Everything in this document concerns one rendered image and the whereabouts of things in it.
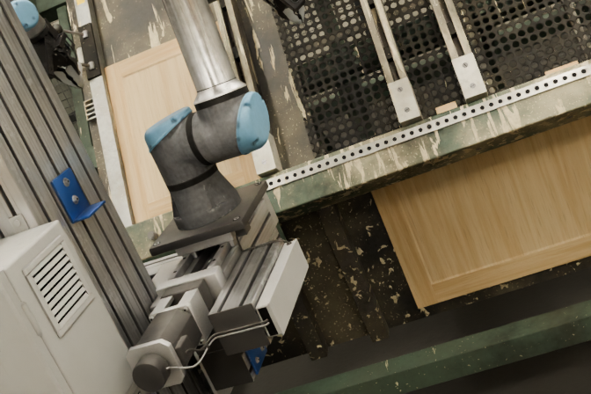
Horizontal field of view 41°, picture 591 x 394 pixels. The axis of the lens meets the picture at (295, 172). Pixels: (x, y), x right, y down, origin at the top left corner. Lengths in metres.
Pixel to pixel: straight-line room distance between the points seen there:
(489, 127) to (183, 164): 0.93
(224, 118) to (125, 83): 1.12
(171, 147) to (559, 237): 1.41
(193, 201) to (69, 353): 0.47
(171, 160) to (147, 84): 0.99
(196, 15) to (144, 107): 1.04
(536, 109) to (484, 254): 0.59
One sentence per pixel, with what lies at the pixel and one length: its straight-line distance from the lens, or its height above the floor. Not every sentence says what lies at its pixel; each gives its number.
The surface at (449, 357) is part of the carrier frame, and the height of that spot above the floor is 0.18.
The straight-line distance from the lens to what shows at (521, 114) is 2.22.
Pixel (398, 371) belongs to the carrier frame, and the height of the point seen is 0.18.
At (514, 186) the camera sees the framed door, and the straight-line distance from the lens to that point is 2.53.
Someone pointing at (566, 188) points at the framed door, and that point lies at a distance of 2.57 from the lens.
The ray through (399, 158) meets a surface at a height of 0.84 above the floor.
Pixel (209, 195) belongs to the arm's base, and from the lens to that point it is 1.67.
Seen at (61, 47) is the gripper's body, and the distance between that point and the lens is 2.29.
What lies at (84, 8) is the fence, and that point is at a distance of 2.83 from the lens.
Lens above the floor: 1.51
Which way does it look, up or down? 16 degrees down
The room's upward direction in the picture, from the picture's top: 23 degrees counter-clockwise
